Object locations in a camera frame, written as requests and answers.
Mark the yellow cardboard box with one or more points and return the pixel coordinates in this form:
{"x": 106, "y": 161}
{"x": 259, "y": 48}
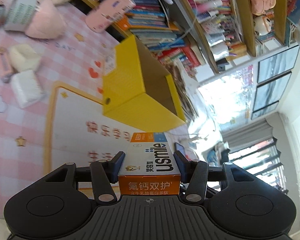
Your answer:
{"x": 138, "y": 90}

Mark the pink sticker cylinder container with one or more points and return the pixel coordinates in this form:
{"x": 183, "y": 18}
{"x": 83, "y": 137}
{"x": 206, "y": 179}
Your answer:
{"x": 107, "y": 12}

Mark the usmile toothpaste box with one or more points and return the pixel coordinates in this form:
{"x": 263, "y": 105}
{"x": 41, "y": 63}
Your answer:
{"x": 149, "y": 167}

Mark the cream sponge block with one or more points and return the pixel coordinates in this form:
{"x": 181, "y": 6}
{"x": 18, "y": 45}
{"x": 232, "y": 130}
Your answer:
{"x": 23, "y": 57}

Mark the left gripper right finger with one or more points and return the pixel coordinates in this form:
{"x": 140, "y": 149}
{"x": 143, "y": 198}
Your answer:
{"x": 195, "y": 174}

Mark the stack of loose papers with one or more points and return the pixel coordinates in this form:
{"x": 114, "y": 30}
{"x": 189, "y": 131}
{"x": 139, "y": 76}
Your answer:
{"x": 191, "y": 101}

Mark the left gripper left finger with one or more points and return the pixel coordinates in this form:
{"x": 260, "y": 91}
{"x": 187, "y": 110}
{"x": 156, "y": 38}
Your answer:
{"x": 103, "y": 174}

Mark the white sponge block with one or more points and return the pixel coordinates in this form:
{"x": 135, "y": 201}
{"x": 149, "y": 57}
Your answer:
{"x": 26, "y": 88}

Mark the clear packing tape roll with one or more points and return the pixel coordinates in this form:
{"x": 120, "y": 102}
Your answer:
{"x": 20, "y": 15}

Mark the pink plush toy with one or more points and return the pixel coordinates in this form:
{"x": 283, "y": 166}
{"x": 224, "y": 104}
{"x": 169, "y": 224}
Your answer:
{"x": 47, "y": 22}

